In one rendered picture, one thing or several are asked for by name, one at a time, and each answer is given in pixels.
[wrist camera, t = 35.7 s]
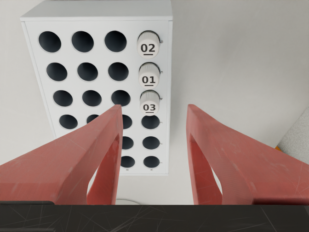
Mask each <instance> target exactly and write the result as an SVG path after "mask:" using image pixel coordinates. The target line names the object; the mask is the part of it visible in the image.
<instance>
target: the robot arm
mask: <svg viewBox="0 0 309 232"><path fill-rule="evenodd" d="M186 138H187V152H188V163H189V173H190V180H191V187H192V194H193V201H194V204H193V205H116V204H115V202H116V195H117V188H118V181H119V173H120V164H121V152H122V139H123V119H122V107H121V105H120V104H115V105H114V106H112V107H111V108H109V109H108V110H107V111H105V112H104V113H102V114H101V115H100V116H98V117H97V118H95V119H94V120H92V121H91V122H89V123H88V124H86V125H84V126H82V127H80V128H78V129H76V130H74V131H72V132H70V133H68V134H66V135H63V136H61V137H59V138H57V139H55V140H53V141H51V142H49V143H46V144H44V145H42V146H40V147H38V148H36V149H34V150H32V151H29V152H27V153H25V154H23V155H21V156H19V157H17V158H14V159H12V160H10V161H8V162H6V163H4V164H2V165H0V232H309V165H308V164H306V163H304V162H302V161H300V160H298V159H296V158H293V157H292V156H290V155H288V154H285V153H283V152H281V151H279V150H277V149H275V148H273V147H270V146H268V145H266V144H264V143H262V142H260V141H258V140H255V139H253V138H251V137H249V136H247V135H245V134H243V133H240V132H238V131H236V130H234V129H232V128H230V127H228V126H226V125H224V124H222V123H220V122H219V121H217V120H216V119H214V118H213V117H212V116H210V115H209V114H207V113H206V112H204V111H203V110H202V109H200V108H199V107H197V106H196V105H194V104H188V107H187V119H186ZM212 169H213V171H214V173H215V175H216V176H217V178H218V180H219V181H220V184H221V188H222V193H221V191H220V189H219V187H218V185H217V183H216V181H215V178H214V175H213V172H212ZM96 170H97V173H96V176H95V179H94V181H93V184H92V186H91V187H90V190H89V192H88V194H87V189H88V185H89V182H90V180H91V178H92V177H93V175H94V174H95V172H96Z"/></svg>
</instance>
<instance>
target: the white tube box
mask: <svg viewBox="0 0 309 232"><path fill-rule="evenodd" d="M20 20H21V21H22V22H21V24H22V28H23V32H24V35H25V39H26V42H27V45H28V49H29V53H30V56H31V60H32V63H33V67H34V71H35V74H36V78H37V81H38V85H39V88H40V92H41V95H42V99H43V103H44V106H45V110H46V114H47V117H48V121H49V124H50V127H51V132H52V135H53V138H54V140H55V139H57V138H59V137H61V136H63V135H66V134H68V133H70V132H72V131H74V130H76V129H78V128H80V127H82V126H84V125H86V124H88V123H89V122H91V121H92V120H94V119H95V118H97V117H98V116H100V115H101V114H102V113H104V112H105V111H107V110H108V109H109V108H111V107H112V106H114V105H115V104H120V105H121V107H122V119H123V139H122V152H121V164H120V173H119V175H145V176H168V175H169V148H170V113H171V79H172V28H173V15H172V6H171V1H170V0H80V1H43V2H41V3H39V4H38V5H37V6H35V7H34V8H32V9H31V10H29V11H28V12H27V13H25V14H23V15H22V16H21V17H20ZM146 30H151V31H154V32H155V33H156V34H157V35H158V36H159V37H158V38H159V42H160V50H159V53H158V54H157V56H156V57H154V58H151V59H144V58H143V57H141V56H140V55H139V54H138V52H137V42H138V39H139V37H140V34H141V33H142V32H144V31H146ZM146 62H152V63H155V64H156V65H157V66H158V67H159V73H160V81H159V84H158V85H157V86H156V87H155V88H153V89H151V90H154V91H156V92H157V93H158V94H159V99H160V109H159V111H158V112H157V113H156V114H155V115H153V116H147V115H144V114H143V113H142V112H141V110H140V99H141V96H142V93H143V92H144V91H146V90H148V89H145V88H143V87H142V86H141V85H140V84H139V82H138V76H139V71H140V68H141V65H142V64H143V63H146Z"/></svg>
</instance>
